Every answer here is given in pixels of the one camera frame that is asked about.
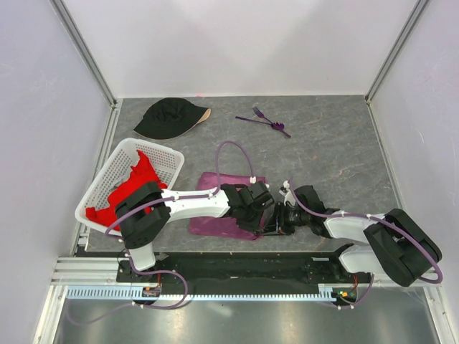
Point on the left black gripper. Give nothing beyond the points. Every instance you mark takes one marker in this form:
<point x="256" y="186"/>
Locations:
<point x="252" y="227"/>

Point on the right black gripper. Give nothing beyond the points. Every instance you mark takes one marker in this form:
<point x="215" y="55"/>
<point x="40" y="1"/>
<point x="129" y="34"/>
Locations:
<point x="280" y="226"/>

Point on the purple cloth napkin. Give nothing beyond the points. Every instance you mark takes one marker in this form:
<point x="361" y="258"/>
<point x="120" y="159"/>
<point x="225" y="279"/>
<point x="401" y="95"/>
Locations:
<point x="217" y="227"/>

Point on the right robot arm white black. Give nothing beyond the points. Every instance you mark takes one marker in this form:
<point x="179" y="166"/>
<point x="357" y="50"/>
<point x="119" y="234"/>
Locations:
<point x="391" y="243"/>

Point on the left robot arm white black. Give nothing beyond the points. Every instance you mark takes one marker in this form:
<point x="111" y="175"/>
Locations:
<point x="141" y="216"/>

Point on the purple spoon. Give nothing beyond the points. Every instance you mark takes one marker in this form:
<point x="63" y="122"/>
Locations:
<point x="280" y="127"/>

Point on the white plastic basket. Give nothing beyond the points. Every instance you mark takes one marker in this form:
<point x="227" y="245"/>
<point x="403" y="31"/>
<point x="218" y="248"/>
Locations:
<point x="166" y="162"/>

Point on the purple fork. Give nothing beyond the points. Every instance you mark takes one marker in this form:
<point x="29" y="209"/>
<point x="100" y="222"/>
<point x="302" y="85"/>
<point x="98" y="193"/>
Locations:
<point x="261" y="115"/>

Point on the black bucket hat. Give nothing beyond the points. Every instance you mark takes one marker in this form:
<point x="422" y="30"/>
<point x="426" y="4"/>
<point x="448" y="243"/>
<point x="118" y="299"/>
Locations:
<point x="170" y="118"/>

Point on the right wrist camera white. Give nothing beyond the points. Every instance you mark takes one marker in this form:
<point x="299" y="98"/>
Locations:
<point x="285" y="189"/>

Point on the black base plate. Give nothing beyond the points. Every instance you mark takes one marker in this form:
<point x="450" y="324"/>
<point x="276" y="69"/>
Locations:
<point x="255" y="272"/>

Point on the blue cable duct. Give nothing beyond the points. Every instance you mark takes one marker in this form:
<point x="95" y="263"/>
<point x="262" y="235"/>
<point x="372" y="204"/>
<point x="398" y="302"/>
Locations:
<point x="137" y="293"/>

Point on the left aluminium frame post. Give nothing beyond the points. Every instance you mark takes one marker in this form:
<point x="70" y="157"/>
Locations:
<point x="75" y="35"/>

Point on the aluminium frame post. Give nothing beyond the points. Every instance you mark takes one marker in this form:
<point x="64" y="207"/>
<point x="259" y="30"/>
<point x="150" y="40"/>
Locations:
<point x="75" y="35"/>
<point x="397" y="47"/>

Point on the right aluminium frame post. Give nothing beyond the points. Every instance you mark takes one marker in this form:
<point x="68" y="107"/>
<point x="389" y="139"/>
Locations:
<point x="397" y="47"/>

